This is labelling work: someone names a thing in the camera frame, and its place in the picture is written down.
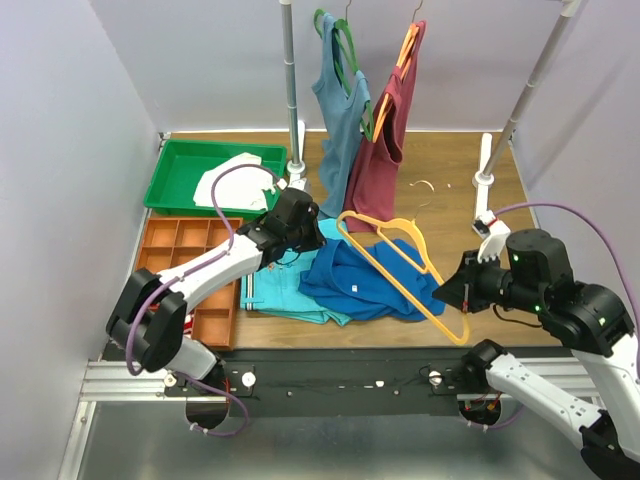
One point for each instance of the left white rack foot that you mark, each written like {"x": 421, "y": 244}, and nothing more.
{"x": 296, "y": 167}

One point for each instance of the aluminium frame rail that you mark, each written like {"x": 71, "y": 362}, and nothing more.
{"x": 127, "y": 428}

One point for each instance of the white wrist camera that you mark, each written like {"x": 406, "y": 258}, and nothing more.
{"x": 296, "y": 183}
{"x": 494, "y": 233}

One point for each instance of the turquoise folded shorts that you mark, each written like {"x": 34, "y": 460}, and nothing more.
{"x": 305, "y": 286}

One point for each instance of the metal rack pole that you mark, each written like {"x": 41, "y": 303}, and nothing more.
{"x": 568, "y": 11}
{"x": 289, "y": 62}

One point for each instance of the maroon hanging tank top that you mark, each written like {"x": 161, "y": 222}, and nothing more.
{"x": 371, "y": 187}

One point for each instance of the right white rack foot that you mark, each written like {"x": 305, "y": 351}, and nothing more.
{"x": 483, "y": 181}

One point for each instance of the blue tank top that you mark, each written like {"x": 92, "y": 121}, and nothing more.
{"x": 376, "y": 294}

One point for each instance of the green hanger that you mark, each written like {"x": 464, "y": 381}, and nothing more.
{"x": 342, "y": 90}

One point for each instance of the white garment in tray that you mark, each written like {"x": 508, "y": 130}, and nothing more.
{"x": 241, "y": 188}

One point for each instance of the grey-blue hanging tank top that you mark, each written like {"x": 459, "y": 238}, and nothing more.
{"x": 334, "y": 173}

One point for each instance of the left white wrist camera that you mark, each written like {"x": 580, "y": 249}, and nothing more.
{"x": 296, "y": 183}

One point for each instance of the green plastic tray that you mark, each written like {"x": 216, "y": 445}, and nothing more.
{"x": 182, "y": 163}

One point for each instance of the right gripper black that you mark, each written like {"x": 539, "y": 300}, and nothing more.
{"x": 461, "y": 289}

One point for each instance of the left metal rack pole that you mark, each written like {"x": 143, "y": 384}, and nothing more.
{"x": 289, "y": 62}

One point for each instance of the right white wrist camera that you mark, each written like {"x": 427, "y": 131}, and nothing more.
{"x": 494, "y": 233}

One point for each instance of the right metal rack pole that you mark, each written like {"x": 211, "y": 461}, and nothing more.
{"x": 568, "y": 11}

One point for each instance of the orange hanger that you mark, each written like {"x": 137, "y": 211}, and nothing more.
{"x": 402, "y": 67}

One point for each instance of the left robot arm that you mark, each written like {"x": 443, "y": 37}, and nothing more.
{"x": 149, "y": 315}

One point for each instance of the orange compartment organizer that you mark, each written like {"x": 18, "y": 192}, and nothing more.
{"x": 171, "y": 241}

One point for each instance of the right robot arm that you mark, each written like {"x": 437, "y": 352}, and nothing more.
{"x": 588, "y": 319}

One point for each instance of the red cloth in organizer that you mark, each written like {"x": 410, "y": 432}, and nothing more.
{"x": 188, "y": 321}

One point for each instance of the white rack foot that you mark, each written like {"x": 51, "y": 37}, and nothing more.
{"x": 296, "y": 167}
{"x": 483, "y": 181}

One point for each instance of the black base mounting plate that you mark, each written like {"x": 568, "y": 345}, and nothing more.
{"x": 348, "y": 382}

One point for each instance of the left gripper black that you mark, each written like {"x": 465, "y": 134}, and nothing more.
{"x": 310, "y": 228}

